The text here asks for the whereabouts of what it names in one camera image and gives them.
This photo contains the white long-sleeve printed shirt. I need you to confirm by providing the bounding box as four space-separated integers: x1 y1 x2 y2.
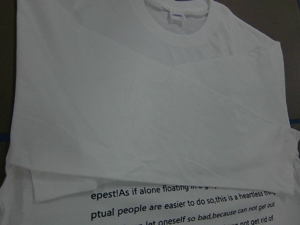
0 0 300 225

